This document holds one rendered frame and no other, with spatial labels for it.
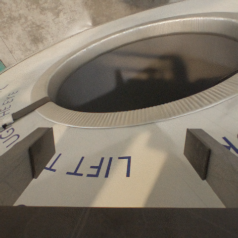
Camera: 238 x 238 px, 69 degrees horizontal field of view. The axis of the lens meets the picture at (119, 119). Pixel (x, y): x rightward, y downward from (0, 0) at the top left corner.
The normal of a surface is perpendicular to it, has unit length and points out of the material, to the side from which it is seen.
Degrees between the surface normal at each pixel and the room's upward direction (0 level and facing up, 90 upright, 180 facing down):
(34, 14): 0
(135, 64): 12
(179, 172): 90
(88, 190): 90
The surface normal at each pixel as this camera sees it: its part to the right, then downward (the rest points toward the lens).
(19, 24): -0.12, 0.65
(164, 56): -0.38, 0.66
